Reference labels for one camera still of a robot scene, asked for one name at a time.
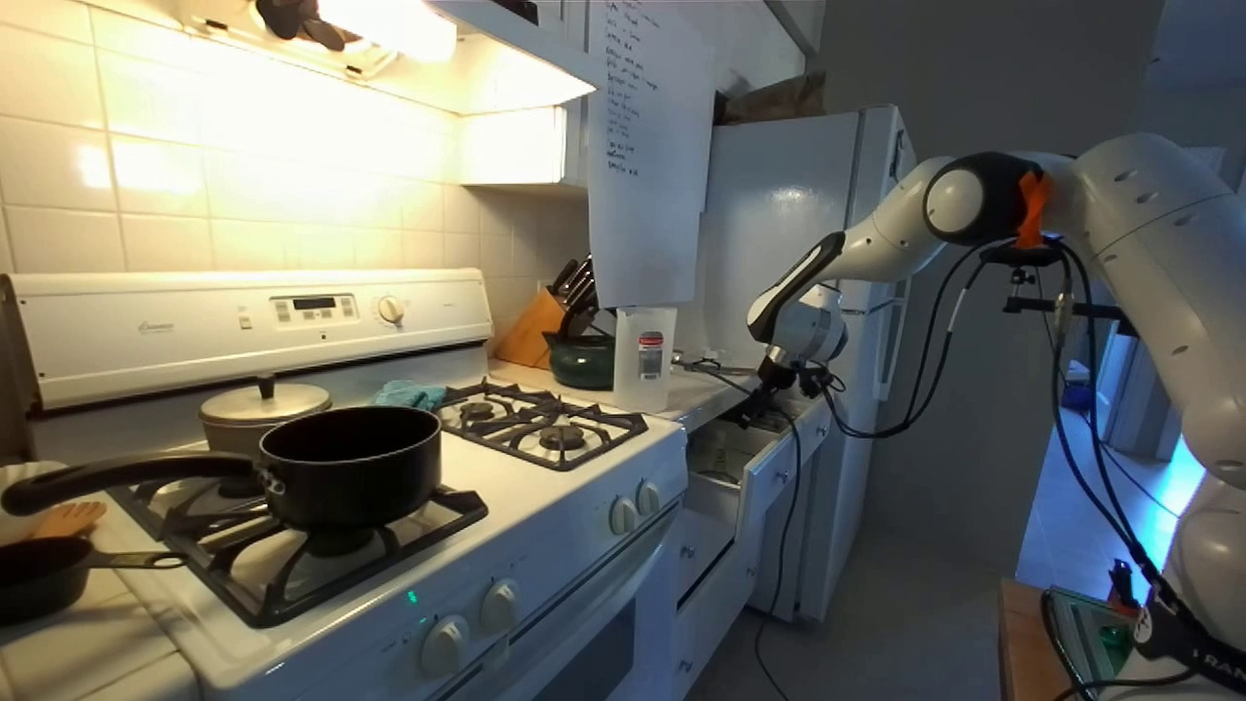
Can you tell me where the wooden knife block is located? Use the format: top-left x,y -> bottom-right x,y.
489,254 -> 602,369

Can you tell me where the dark fixture under hood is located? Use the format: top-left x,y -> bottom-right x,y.
252,0 -> 354,54

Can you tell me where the black wrist cable bundle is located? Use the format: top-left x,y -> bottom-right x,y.
819,239 -> 1180,627

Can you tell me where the wooden spatula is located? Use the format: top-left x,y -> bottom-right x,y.
23,497 -> 108,544

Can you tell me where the white bottom drawer front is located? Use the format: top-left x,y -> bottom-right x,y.
667,569 -> 763,701

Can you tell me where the narrow white drawer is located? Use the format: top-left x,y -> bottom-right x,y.
686,404 -> 803,524

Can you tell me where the white range hood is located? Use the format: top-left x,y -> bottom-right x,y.
75,0 -> 600,117

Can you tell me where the white gas stove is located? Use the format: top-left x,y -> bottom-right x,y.
0,266 -> 697,701

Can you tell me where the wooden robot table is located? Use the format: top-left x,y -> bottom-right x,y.
994,578 -> 1088,701

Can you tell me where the black frying pan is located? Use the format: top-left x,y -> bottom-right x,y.
0,535 -> 185,631

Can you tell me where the teal cloth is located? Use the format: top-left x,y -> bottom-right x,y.
372,376 -> 454,414

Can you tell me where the white wall cabinet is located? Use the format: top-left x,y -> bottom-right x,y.
454,105 -> 587,190

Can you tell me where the metal mounting frame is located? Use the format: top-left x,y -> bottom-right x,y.
1043,589 -> 1133,692

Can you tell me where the black saucepan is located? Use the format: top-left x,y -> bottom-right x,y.
0,402 -> 448,535

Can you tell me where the blue bin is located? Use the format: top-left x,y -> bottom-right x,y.
1063,354 -> 1102,418

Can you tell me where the dark round bowl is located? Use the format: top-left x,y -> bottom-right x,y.
540,326 -> 620,395

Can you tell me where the white paper sheet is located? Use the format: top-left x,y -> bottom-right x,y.
580,0 -> 723,312

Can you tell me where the cardboard box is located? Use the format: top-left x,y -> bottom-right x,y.
714,70 -> 831,130

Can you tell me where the white refrigerator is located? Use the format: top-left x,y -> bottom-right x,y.
686,105 -> 925,627

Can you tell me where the black power cable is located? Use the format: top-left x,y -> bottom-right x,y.
672,345 -> 810,701

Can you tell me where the small pot with lid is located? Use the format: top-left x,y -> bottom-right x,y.
195,375 -> 333,460

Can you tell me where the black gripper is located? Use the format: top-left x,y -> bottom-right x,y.
754,354 -> 850,402

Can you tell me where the black camera stand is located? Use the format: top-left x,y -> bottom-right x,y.
1002,247 -> 1142,326

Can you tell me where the translucent white plastic pitcher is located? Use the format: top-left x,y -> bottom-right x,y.
612,305 -> 681,418

